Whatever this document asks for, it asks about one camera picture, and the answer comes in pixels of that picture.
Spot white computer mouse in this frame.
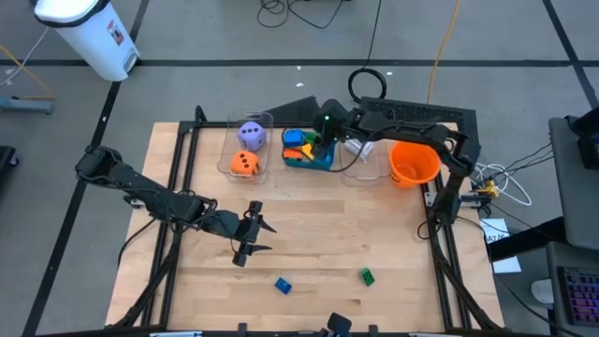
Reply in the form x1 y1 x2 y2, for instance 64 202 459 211
530 278 556 304

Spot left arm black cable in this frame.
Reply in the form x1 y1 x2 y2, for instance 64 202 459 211
116 217 158 268

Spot teal plastic bin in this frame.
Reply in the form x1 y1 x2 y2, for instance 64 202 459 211
282 128 337 172

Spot grey floor stand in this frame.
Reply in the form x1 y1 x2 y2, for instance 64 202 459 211
0 95 57 116

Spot black floor object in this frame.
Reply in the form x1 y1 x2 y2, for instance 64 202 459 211
0 145 20 169

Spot purple foam dice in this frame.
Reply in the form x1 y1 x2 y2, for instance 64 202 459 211
237 121 268 152

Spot orange thin cable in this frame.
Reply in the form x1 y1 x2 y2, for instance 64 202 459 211
0 44 48 90

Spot black flat panel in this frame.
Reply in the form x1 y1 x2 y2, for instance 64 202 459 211
264 95 329 124

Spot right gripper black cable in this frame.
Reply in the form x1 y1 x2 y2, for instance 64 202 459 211
292 124 399 173

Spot yellow floor cable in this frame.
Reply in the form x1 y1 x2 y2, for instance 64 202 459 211
426 0 463 105

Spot white trash bin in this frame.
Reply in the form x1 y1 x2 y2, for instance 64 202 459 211
32 0 141 83

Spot white cable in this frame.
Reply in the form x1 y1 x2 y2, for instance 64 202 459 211
472 160 533 207

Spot computer keyboard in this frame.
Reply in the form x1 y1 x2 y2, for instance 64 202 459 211
556 265 599 328

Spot white paper sheet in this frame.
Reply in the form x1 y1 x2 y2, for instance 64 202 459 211
479 217 511 244
490 255 523 275

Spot black cable bundle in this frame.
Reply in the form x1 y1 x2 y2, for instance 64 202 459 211
509 141 554 182

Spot black table frame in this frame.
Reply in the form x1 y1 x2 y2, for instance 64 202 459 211
111 105 504 337

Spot coiled black cable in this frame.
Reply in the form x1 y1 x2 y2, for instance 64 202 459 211
346 0 388 105

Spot clear plastic container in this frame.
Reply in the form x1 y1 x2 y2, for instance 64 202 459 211
336 111 392 187
217 110 275 184

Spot black desk device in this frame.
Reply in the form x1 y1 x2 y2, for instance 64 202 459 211
565 106 599 170

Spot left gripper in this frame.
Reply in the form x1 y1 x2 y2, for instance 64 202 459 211
208 200 278 268

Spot orange foam dice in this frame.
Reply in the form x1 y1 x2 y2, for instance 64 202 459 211
229 149 261 178

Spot orange pumpkin bucket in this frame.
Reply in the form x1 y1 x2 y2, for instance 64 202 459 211
387 140 442 190

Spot black floor cable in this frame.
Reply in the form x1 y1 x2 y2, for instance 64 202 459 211
256 0 347 29

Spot black handheld controller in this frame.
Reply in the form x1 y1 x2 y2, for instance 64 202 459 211
326 312 353 337

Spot dark grey desk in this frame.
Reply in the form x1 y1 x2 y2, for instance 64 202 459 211
545 241 599 337

